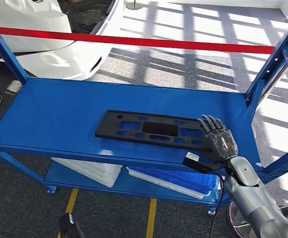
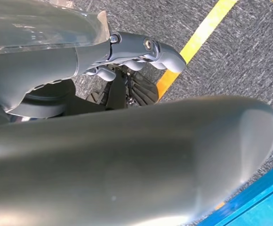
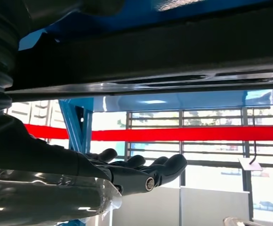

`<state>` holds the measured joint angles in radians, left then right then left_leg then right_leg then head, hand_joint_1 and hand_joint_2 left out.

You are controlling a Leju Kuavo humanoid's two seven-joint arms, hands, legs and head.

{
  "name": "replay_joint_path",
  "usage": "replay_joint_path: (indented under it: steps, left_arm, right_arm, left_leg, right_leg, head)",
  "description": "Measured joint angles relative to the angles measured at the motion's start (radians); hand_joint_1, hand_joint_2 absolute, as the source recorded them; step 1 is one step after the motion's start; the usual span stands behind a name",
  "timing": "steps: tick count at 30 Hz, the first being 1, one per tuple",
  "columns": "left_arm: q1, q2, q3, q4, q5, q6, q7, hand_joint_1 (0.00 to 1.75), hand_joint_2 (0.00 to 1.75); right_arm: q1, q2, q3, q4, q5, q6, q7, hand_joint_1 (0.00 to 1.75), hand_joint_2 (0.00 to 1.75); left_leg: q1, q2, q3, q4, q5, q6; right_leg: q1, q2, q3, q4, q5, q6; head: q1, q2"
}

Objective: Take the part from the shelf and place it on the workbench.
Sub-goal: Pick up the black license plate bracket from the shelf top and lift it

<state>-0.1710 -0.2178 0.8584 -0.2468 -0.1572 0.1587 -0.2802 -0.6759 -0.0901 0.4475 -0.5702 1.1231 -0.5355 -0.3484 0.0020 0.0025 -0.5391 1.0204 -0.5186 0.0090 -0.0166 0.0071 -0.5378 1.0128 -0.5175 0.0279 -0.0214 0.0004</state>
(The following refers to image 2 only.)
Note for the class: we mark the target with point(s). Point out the blue metal shelf rack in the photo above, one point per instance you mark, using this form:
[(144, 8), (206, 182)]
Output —
[(256, 202)]

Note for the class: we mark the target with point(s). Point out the black robot foot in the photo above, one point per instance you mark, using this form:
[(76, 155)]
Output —
[(143, 90)]

